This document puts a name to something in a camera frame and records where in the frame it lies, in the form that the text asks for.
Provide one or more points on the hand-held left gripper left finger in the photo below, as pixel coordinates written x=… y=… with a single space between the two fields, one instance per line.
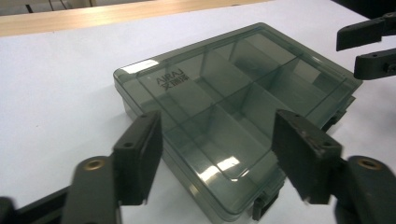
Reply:
x=137 y=161

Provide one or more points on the grey transparent compartment storage box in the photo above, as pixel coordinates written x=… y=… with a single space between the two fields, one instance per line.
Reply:
x=218 y=93

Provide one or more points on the light wooden table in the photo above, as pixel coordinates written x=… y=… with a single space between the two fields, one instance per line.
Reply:
x=93 y=17

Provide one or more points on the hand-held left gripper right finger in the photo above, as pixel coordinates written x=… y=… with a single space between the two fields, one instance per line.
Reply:
x=311 y=161

